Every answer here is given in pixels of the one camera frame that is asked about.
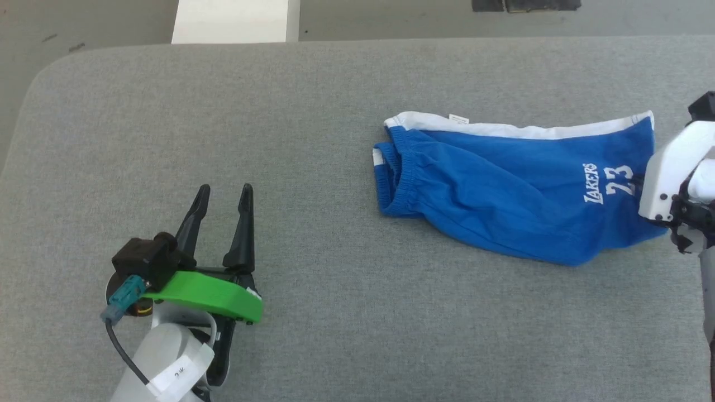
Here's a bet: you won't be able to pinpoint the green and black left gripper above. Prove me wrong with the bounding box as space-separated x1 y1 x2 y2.
148 183 264 387

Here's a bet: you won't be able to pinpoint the black floor mat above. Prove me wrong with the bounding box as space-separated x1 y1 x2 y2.
471 0 582 13

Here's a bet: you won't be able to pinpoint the thin black cable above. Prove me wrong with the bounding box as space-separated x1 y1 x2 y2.
105 320 152 387

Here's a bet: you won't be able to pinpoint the teal cable connector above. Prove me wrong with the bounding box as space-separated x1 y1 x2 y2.
101 274 149 326

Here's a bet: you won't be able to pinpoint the blue Lakers shorts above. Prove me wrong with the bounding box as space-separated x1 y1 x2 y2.
373 111 669 267

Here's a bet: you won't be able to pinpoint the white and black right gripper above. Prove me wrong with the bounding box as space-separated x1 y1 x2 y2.
638 119 715 255

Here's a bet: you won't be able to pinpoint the white box furniture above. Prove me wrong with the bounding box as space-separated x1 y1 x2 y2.
171 0 301 45

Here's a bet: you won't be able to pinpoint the grey fabric padded work surface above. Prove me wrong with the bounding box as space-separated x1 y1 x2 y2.
0 36 715 402

